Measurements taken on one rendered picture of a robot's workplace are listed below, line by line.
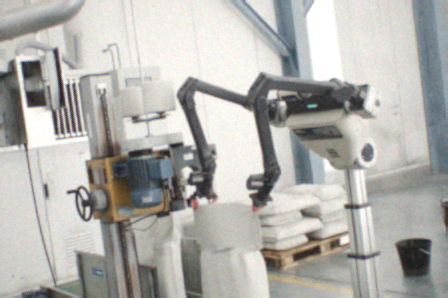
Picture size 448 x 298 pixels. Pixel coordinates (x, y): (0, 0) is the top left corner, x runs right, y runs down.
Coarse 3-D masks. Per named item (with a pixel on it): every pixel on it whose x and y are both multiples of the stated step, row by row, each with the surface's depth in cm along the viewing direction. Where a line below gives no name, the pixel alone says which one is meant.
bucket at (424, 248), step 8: (400, 240) 535; (408, 240) 536; (416, 240) 534; (424, 240) 530; (400, 248) 515; (408, 248) 510; (416, 248) 507; (424, 248) 509; (400, 256) 519; (408, 256) 512; (416, 256) 510; (424, 256) 511; (408, 264) 514; (416, 264) 511; (424, 264) 512; (408, 272) 516; (416, 272) 513; (424, 272) 513
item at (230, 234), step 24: (216, 216) 308; (240, 216) 303; (216, 240) 310; (240, 240) 304; (216, 264) 312; (240, 264) 302; (264, 264) 306; (216, 288) 316; (240, 288) 302; (264, 288) 304
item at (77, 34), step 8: (72, 32) 622; (80, 32) 622; (24, 40) 537; (32, 40) 543; (80, 40) 620; (16, 48) 531; (24, 48) 534; (40, 48) 551; (48, 48) 557; (80, 48) 618; (64, 56) 576; (80, 56) 617; (72, 64) 589; (80, 64) 613
